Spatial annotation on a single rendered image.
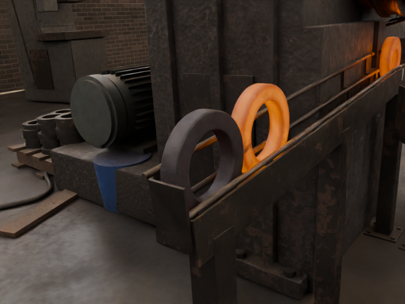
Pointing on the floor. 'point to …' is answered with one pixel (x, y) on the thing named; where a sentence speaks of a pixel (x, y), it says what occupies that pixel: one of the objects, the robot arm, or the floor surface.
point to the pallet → (45, 140)
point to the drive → (111, 137)
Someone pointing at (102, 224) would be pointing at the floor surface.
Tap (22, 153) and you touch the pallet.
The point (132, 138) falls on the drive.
